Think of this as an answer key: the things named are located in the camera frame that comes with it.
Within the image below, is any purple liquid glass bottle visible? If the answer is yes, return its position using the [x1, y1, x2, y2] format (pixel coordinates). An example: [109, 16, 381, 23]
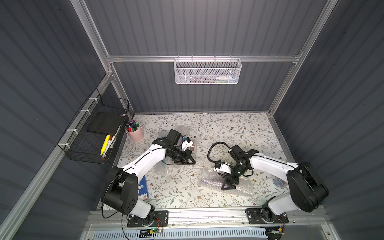
[201, 177, 223, 189]

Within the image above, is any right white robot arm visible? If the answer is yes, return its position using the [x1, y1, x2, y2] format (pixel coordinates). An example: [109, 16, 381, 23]
[215, 145, 329, 223]

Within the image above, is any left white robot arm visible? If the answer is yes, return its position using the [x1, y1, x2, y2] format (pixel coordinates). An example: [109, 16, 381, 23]
[101, 130, 196, 224]

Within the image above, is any pink marker cup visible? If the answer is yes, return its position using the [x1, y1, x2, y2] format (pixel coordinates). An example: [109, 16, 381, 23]
[125, 120, 144, 142]

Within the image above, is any blue-lid pencil jar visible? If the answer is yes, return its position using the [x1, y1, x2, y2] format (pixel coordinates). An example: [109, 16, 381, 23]
[273, 177, 288, 188]

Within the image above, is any blue sticker sheet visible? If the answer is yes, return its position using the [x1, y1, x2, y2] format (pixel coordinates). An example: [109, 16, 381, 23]
[138, 176, 149, 201]

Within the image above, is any yellow highlighter in basket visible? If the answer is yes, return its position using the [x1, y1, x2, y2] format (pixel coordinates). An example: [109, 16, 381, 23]
[100, 135, 111, 156]

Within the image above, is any black notebook in basket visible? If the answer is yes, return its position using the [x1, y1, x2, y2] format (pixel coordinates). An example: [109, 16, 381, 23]
[87, 112, 126, 136]

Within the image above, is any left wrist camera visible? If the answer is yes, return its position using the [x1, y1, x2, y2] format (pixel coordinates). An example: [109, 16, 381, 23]
[181, 138, 194, 152]

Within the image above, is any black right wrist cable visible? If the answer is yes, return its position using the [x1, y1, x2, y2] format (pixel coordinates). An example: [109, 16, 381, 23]
[206, 141, 232, 164]

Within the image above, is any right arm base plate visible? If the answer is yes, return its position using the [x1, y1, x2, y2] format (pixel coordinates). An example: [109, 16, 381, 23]
[245, 208, 289, 224]

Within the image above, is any white ventilated cable duct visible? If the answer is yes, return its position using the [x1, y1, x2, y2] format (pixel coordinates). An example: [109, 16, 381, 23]
[88, 227, 268, 240]

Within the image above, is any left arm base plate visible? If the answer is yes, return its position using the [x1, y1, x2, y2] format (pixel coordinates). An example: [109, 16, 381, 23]
[127, 211, 170, 228]

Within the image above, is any white wire wall basket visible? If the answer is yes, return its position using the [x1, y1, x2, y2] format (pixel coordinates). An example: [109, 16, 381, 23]
[174, 57, 242, 85]

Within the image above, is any black wire wall basket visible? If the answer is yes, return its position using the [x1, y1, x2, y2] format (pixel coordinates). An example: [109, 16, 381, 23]
[58, 91, 130, 165]

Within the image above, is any aluminium front rail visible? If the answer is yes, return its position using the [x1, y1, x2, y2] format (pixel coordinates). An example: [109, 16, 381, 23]
[85, 206, 331, 230]

